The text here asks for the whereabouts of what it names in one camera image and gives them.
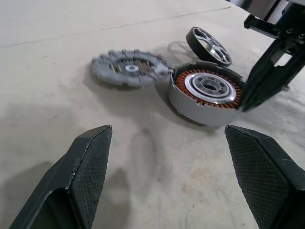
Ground spoked rotor black rim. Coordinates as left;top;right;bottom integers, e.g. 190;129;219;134
185;26;233;67

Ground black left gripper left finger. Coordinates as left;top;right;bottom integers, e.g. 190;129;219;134
8;125;112;229

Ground grey metal motor lid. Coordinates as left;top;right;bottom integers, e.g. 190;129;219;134
91;49;176;88

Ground grey motor housing copper windings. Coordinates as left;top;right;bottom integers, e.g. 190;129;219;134
154;61;246;127

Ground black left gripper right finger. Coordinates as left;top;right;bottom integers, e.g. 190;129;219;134
224;125;305;229

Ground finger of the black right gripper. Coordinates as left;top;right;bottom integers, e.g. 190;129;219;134
242;39;287;112
252;47;301;108

